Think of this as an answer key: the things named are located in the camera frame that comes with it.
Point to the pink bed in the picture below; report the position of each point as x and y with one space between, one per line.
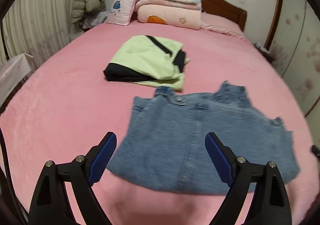
62 102

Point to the wooden headboard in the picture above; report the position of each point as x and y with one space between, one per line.
225 6

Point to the flat pink pillow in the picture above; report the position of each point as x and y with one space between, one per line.
222 25

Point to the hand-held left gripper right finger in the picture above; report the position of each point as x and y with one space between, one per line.
217 160

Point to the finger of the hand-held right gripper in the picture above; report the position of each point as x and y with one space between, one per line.
316 153

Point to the small grey bedside item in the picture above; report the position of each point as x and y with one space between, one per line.
261 47

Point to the blue denim jacket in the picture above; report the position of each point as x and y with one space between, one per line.
175 135

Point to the pink folded quilt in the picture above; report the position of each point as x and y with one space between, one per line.
170 15

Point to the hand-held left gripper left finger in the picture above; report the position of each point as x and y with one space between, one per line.
103 157

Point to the light green folded jacket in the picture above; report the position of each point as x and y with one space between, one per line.
142 57

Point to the white pleated curtain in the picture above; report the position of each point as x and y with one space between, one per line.
32 20

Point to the floral panel wardrobe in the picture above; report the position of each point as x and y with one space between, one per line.
297 40

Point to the pink embroidered cushion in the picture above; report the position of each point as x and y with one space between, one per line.
120 9

